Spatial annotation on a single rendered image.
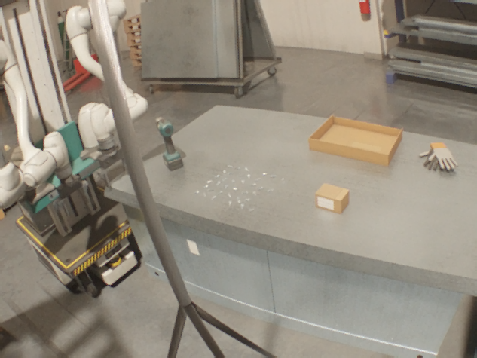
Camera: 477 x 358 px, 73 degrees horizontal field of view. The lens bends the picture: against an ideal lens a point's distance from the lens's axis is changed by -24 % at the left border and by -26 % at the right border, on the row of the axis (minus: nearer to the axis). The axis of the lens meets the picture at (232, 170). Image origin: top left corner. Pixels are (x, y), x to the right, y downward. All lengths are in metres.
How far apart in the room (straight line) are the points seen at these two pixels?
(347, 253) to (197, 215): 0.62
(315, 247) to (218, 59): 3.40
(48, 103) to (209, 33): 2.66
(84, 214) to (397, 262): 1.86
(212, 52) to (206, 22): 0.38
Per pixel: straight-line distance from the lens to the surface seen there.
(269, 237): 1.45
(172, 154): 1.94
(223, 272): 1.85
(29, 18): 2.19
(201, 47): 4.59
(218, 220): 1.56
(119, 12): 1.98
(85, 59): 1.92
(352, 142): 1.97
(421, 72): 4.77
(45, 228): 2.52
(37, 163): 1.63
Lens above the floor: 1.56
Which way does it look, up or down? 30 degrees down
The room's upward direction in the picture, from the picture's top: 11 degrees counter-clockwise
